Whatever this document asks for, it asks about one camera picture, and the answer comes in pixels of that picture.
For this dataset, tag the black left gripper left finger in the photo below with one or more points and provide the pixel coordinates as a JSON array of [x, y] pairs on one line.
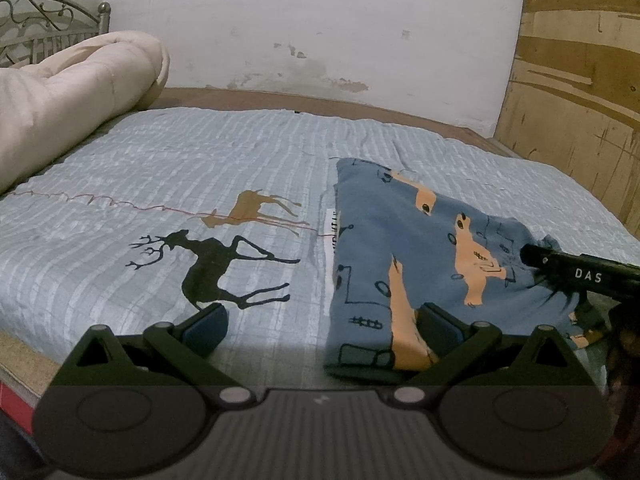
[[164, 354]]

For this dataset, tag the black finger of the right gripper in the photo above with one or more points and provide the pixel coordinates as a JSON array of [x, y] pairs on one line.
[[615, 280]]

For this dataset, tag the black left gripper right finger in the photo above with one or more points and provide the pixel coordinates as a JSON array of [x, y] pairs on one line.
[[481, 354]]

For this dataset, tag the blue pants with orange trucks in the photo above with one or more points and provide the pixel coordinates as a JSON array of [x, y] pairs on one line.
[[413, 267]]

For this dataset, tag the light blue striped bed quilt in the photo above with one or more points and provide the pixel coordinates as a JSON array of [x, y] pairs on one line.
[[162, 213]]

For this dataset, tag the plywood wardrobe panel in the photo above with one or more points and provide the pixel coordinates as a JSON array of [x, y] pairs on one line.
[[572, 100]]

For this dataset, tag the rolled cream blanket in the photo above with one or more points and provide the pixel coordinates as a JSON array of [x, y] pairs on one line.
[[49, 107]]

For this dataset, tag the ornate metal headboard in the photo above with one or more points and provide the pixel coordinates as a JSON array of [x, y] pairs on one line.
[[32, 30]]

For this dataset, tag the brown wooden bed frame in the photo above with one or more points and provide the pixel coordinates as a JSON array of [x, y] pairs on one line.
[[224, 99]]

